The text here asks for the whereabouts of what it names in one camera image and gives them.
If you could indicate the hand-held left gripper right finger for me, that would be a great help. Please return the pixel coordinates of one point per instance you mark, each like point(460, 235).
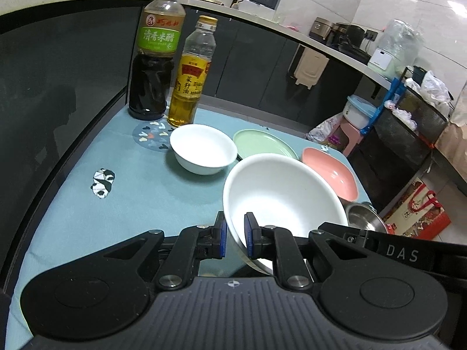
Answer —
point(250, 237)

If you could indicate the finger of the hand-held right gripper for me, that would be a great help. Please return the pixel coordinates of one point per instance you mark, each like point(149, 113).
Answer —
point(343, 231)

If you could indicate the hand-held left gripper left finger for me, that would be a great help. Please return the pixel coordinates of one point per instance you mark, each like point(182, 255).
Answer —
point(220, 237)

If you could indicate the stainless steel bowl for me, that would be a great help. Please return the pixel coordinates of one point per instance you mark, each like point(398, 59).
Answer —
point(361, 217)

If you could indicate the large white bowl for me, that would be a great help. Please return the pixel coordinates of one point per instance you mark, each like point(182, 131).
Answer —
point(284, 197)

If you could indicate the pink bowl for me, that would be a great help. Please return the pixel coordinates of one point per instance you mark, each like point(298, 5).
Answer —
point(328, 167)

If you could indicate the small white bowl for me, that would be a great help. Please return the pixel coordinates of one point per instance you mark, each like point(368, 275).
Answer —
point(202, 146)

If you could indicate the green plate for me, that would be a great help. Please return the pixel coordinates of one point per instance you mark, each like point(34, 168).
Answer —
point(262, 142)

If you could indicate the red gift bag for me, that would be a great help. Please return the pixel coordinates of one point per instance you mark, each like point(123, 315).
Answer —
point(419, 215)

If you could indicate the pink plastic stool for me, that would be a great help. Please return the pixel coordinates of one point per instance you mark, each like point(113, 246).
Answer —
point(350, 138)

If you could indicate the blue-green tablecloth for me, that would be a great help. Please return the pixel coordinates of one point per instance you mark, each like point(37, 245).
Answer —
point(127, 197)

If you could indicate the black mesh basket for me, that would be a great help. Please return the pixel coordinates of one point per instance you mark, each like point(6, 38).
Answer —
point(397, 146)

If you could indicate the floral plastic bag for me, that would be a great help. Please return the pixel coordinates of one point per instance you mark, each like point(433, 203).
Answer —
point(323, 131)

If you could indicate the brown paper bag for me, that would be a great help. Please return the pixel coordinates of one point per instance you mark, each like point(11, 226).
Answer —
point(454, 142)

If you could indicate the white container blue lid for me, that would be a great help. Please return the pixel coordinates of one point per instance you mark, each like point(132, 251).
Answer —
point(359, 111)

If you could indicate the yellow oil bottle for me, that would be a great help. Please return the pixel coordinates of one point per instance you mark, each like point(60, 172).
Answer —
point(188, 94)

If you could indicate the beige plastic bin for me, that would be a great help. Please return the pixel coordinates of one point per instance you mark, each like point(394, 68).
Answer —
point(310, 67)

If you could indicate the white plastic bags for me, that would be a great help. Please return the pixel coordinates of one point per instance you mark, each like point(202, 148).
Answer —
point(432, 89)

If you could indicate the dark vinegar bottle green label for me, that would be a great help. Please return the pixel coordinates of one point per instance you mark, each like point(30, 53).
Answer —
point(153, 80)

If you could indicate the white kitchen appliance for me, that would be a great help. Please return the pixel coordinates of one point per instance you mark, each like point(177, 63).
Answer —
point(379, 62)

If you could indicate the black kitchen appliance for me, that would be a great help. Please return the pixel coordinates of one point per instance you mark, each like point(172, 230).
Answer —
point(350, 34)

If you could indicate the clear plastic bag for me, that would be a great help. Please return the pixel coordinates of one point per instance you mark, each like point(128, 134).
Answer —
point(401, 40)

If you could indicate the silver rice cooker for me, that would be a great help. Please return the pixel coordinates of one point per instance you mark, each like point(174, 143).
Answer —
point(321, 29)

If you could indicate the wall socket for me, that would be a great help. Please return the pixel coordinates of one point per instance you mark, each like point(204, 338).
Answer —
point(371, 35)

